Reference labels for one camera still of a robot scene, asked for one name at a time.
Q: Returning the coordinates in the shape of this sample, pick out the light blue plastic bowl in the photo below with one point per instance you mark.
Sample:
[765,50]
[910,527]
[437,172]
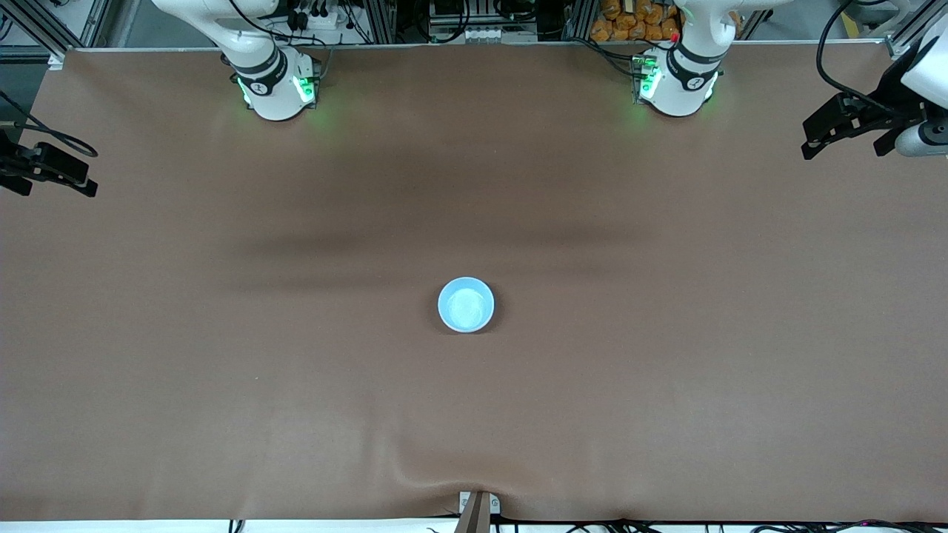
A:
[466,305]

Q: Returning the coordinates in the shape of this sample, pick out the brown table cloth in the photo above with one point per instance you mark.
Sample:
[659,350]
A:
[474,185]

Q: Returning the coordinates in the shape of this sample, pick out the orange snack packets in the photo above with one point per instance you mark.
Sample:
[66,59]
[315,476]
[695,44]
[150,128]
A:
[637,22]

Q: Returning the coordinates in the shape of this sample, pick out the metal clamp bracket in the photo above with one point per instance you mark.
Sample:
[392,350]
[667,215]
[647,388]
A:
[478,511]

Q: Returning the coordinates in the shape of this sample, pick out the grey electronics box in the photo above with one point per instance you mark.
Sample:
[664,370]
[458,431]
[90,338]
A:
[481,22]

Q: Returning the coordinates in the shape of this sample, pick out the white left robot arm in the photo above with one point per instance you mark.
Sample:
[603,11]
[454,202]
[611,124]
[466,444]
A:
[681,92]

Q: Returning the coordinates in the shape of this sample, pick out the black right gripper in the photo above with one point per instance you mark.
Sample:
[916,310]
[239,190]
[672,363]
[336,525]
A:
[9,164]

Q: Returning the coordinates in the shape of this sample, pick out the aluminium frame profile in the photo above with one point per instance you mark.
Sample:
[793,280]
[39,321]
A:
[915,26]
[44,22]

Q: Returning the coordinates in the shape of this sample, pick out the white power strip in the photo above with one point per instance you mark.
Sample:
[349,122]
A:
[315,15]

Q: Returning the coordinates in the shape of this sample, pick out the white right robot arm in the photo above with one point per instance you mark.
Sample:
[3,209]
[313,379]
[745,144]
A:
[274,96]

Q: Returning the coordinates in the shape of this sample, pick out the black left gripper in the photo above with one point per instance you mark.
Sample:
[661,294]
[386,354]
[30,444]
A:
[888,106]

